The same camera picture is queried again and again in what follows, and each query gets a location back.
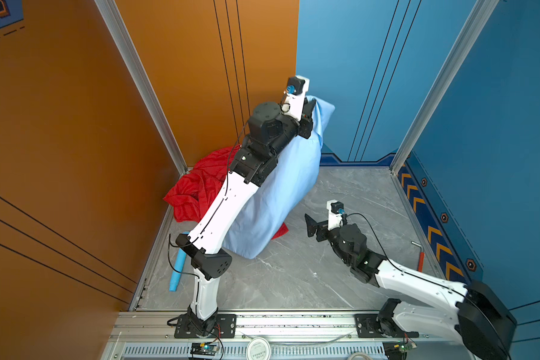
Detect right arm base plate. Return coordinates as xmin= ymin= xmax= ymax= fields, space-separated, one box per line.
xmin=354 ymin=313 xmax=419 ymax=338

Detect white round sticker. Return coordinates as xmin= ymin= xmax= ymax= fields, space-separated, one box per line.
xmin=245 ymin=337 xmax=272 ymax=360

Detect left circuit board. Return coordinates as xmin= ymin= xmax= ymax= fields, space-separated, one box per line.
xmin=189 ymin=343 xmax=221 ymax=360

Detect red trousers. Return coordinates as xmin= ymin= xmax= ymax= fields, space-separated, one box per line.
xmin=163 ymin=145 xmax=290 ymax=241

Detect right aluminium corner post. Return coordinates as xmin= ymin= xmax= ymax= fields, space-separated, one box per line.
xmin=389 ymin=0 xmax=499 ymax=175

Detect circuit board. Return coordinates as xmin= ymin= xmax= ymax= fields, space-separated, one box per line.
xmin=189 ymin=343 xmax=221 ymax=360
xmin=382 ymin=342 xmax=418 ymax=360

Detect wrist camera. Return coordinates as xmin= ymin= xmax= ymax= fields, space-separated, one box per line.
xmin=326 ymin=199 xmax=346 ymax=230
xmin=280 ymin=76 xmax=310 ymax=122

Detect light blue cylinder tool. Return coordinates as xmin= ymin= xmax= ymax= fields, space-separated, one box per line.
xmin=166 ymin=234 xmax=187 ymax=292

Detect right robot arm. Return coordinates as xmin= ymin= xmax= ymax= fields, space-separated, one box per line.
xmin=304 ymin=210 xmax=517 ymax=359

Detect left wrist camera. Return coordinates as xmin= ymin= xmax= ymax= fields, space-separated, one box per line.
xmin=280 ymin=76 xmax=310 ymax=122

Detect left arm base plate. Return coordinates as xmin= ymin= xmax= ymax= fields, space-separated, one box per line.
xmin=174 ymin=313 xmax=237 ymax=339

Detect right circuit board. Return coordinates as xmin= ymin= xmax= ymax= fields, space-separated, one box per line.
xmin=382 ymin=342 xmax=418 ymax=360

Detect aluminium front rail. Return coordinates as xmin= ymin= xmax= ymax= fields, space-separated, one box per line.
xmin=101 ymin=310 xmax=475 ymax=359

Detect left aluminium corner post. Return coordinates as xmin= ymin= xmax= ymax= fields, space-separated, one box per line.
xmin=94 ymin=0 xmax=188 ymax=176

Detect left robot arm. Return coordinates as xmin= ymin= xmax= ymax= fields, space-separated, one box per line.
xmin=175 ymin=97 xmax=316 ymax=337

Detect aluminium corner post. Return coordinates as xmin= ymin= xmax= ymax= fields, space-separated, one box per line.
xmin=94 ymin=0 xmax=188 ymax=176
xmin=389 ymin=0 xmax=499 ymax=175

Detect light blue shirt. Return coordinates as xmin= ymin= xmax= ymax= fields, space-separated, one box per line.
xmin=222 ymin=96 xmax=335 ymax=260

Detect red handled hex key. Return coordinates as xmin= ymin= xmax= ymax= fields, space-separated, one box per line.
xmin=411 ymin=241 xmax=425 ymax=272

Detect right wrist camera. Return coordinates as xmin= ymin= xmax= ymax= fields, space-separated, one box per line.
xmin=326 ymin=199 xmax=346 ymax=230

